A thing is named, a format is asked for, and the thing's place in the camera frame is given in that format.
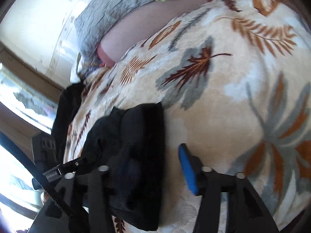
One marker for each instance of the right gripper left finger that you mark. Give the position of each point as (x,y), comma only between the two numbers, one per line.
(83,205)

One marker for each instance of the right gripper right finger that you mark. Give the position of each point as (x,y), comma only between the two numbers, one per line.
(246,212)

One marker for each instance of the black pants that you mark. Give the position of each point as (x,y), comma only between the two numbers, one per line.
(132,144)

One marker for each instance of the black cloth pile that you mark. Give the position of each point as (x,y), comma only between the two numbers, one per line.
(69,103)

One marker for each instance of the white cloth by pillow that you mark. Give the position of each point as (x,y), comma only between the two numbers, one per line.
(77,70)

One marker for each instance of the leaf pattern fleece blanket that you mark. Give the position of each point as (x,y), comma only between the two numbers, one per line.
(234,79)

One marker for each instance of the grey quilted pillow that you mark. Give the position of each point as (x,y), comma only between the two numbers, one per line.
(97,19)

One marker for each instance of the pink quilted mattress cover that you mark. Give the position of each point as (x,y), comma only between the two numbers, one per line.
(141,24)

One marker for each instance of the window with brown frame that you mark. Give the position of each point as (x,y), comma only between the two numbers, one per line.
(28,107)

